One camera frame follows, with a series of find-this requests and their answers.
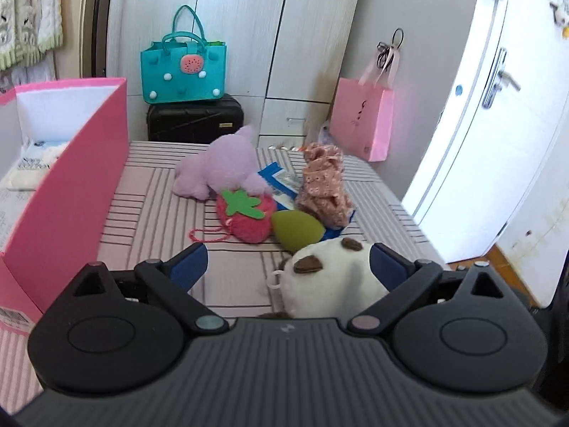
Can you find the clear plastic bag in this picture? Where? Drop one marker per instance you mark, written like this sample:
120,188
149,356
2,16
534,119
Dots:
324,133

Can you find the white door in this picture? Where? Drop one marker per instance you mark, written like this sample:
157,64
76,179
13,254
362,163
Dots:
466,142

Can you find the green makeup sponge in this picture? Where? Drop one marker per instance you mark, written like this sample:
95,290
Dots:
295,231

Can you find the white green knitted garment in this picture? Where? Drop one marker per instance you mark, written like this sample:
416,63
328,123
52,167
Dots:
31,9

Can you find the white plush with brown ears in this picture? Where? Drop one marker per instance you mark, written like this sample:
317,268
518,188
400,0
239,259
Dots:
329,280

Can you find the pink striped blanket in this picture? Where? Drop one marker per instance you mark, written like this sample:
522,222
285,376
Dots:
155,195

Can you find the teal felt handbag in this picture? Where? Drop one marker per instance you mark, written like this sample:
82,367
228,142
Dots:
178,82

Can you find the pink paper bag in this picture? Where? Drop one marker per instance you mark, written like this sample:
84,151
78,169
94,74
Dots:
360,115

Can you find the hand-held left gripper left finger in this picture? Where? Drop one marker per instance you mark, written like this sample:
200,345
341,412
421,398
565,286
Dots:
192,263

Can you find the white hanging cloth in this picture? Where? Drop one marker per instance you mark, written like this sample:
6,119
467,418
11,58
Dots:
26,75

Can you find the white tissue pack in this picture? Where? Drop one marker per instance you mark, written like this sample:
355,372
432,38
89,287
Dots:
35,162

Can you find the pink storage box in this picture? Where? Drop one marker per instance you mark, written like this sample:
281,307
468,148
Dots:
66,195

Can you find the row of small bottles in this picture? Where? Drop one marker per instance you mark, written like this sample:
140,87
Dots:
284,147

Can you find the white wardrobe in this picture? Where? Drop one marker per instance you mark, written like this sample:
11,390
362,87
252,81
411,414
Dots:
275,31

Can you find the blue wet wipes packet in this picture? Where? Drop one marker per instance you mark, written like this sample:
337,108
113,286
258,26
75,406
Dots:
282,182

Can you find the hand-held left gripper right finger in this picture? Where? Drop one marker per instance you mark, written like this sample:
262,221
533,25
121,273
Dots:
386,267

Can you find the round blue door sticker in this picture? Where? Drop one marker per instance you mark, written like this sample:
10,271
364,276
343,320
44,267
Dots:
459,90

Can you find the red strawberry plush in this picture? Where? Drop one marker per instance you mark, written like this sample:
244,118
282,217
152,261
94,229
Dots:
249,227

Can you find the pink floral fabric scrunchie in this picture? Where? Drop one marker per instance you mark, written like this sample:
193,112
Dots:
322,187

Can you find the black suitcase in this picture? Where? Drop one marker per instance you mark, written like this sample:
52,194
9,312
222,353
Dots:
191,120

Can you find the purple plush toy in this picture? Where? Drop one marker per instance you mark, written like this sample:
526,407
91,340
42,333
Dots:
222,164

